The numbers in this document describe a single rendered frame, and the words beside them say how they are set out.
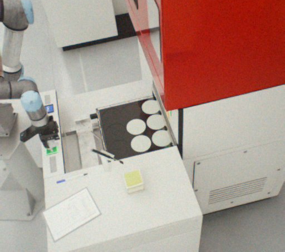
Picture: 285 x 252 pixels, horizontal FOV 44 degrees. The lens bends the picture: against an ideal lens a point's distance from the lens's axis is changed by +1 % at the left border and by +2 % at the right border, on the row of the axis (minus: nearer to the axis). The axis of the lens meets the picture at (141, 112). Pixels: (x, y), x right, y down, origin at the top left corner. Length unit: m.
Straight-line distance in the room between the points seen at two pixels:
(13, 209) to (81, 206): 1.29
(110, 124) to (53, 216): 0.55
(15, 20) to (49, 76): 1.87
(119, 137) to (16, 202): 1.24
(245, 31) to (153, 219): 0.80
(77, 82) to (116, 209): 2.07
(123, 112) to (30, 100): 0.60
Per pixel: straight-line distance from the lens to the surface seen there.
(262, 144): 1.91
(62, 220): 1.53
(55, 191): 1.60
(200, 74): 1.32
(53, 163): 1.69
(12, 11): 1.69
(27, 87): 1.52
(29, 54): 3.86
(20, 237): 2.68
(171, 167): 1.57
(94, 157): 1.74
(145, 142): 1.73
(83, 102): 2.07
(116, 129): 1.80
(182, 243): 1.71
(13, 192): 2.84
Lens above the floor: 2.32
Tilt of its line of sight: 50 degrees down
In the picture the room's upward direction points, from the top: 7 degrees counter-clockwise
